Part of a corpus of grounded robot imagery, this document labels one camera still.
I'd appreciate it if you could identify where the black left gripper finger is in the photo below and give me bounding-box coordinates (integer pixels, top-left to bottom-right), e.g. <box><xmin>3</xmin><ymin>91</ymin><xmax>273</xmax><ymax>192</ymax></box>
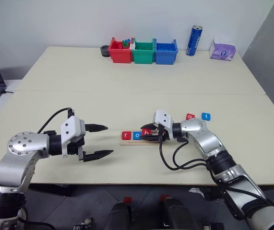
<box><xmin>84</xmin><ymin>124</ymin><xmax>109</xmax><ymax>133</ymax></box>
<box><xmin>83</xmin><ymin>149</ymin><xmax>114</xmax><ymax>163</ymax></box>

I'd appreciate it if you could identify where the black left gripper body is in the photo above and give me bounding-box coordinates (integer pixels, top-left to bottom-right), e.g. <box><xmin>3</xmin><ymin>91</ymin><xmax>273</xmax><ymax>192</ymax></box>
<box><xmin>67</xmin><ymin>136</ymin><xmax>86</xmax><ymax>161</ymax></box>

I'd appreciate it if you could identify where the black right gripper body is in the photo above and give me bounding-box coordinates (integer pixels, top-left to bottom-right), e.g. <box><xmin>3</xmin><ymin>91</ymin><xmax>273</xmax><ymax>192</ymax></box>
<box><xmin>156</xmin><ymin>124</ymin><xmax>175</xmax><ymax>142</ymax></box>

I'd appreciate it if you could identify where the long wooden tray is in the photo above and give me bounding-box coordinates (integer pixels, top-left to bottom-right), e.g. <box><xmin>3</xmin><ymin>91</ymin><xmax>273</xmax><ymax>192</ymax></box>
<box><xmin>119</xmin><ymin>130</ymin><xmax>188</xmax><ymax>146</ymax></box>

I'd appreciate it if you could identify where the dark rounded shape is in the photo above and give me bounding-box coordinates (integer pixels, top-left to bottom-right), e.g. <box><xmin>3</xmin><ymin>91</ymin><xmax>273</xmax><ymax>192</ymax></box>
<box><xmin>104</xmin><ymin>201</ymin><xmax>133</xmax><ymax>230</ymax></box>
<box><xmin>162</xmin><ymin>198</ymin><xmax>201</xmax><ymax>230</ymax></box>

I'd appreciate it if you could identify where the green plastic bin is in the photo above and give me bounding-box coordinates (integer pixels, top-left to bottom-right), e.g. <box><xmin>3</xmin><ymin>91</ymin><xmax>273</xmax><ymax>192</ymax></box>
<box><xmin>131</xmin><ymin>38</ymin><xmax>157</xmax><ymax>65</ymax></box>

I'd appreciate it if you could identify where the blue plastic bin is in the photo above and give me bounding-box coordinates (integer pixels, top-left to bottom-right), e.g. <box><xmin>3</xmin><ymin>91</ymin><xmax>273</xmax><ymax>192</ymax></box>
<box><xmin>155</xmin><ymin>38</ymin><xmax>179</xmax><ymax>66</ymax></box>

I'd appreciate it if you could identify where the red plastic bin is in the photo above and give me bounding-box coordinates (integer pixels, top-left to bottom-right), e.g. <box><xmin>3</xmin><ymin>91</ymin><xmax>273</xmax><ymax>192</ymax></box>
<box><xmin>108</xmin><ymin>36</ymin><xmax>133</xmax><ymax>64</ymax></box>

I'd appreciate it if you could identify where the black round cup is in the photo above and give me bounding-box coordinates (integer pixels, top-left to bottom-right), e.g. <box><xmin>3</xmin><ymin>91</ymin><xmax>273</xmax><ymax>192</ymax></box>
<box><xmin>100</xmin><ymin>44</ymin><xmax>111</xmax><ymax>58</ymax></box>

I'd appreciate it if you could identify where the tall blue drink can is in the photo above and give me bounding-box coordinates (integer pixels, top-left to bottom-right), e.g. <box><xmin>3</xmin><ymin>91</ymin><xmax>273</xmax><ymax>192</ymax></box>
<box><xmin>185</xmin><ymin>24</ymin><xmax>204</xmax><ymax>57</ymax></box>

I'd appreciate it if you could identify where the purple tissue pack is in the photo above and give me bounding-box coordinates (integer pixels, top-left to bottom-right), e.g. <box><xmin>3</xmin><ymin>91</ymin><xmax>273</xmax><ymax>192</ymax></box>
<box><xmin>209</xmin><ymin>37</ymin><xmax>237</xmax><ymax>61</ymax></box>

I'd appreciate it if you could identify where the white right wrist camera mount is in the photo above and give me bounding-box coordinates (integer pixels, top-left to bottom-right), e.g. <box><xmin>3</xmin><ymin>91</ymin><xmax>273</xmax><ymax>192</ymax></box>
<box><xmin>153</xmin><ymin>109</ymin><xmax>174</xmax><ymax>133</ymax></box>

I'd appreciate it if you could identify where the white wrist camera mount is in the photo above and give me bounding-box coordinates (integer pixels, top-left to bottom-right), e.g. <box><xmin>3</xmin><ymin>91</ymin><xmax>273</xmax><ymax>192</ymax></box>
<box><xmin>153</xmin><ymin>109</ymin><xmax>174</xmax><ymax>133</ymax></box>
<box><xmin>60</xmin><ymin>116</ymin><xmax>87</xmax><ymax>159</ymax></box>

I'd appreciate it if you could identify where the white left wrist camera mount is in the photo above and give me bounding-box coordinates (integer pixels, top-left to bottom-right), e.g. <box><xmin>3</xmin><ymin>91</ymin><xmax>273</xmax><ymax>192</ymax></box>
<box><xmin>60</xmin><ymin>116</ymin><xmax>87</xmax><ymax>159</ymax></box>

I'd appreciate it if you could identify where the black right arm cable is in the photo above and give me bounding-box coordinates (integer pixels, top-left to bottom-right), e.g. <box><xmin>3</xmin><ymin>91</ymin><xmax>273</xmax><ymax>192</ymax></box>
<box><xmin>158</xmin><ymin>138</ymin><xmax>214</xmax><ymax>172</ymax></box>

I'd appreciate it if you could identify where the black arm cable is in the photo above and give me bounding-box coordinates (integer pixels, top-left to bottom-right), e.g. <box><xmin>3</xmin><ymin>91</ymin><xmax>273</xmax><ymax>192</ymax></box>
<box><xmin>158</xmin><ymin>138</ymin><xmax>214</xmax><ymax>172</ymax></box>
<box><xmin>36</xmin><ymin>107</ymin><xmax>76</xmax><ymax>134</ymax></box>

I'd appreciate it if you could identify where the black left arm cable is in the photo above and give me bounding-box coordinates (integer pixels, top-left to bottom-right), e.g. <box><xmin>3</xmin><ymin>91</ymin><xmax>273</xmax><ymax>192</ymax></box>
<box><xmin>36</xmin><ymin>107</ymin><xmax>76</xmax><ymax>134</ymax></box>

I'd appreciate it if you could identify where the dark table frame bar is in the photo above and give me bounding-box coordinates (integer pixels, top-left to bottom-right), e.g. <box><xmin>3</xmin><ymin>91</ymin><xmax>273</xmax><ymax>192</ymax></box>
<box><xmin>28</xmin><ymin>184</ymin><xmax>75</xmax><ymax>197</ymax></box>

